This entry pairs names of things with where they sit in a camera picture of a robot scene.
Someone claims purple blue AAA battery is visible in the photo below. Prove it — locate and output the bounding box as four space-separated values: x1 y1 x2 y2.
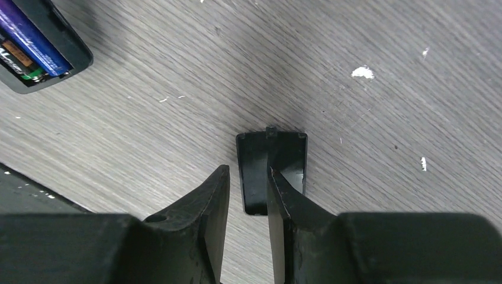
1 1 73 76

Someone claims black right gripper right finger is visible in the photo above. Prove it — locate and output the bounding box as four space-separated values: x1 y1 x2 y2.
267 170 501 283

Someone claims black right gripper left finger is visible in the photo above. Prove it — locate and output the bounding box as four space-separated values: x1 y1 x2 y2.
1 165 230 283

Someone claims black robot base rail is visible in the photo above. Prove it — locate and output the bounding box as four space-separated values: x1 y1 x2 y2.
1 163 90 214

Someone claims black battery cover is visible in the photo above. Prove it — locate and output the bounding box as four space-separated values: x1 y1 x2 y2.
236 127 308 216

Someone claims silver black AAA battery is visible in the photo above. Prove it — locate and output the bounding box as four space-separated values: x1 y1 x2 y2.
1 38 45 82

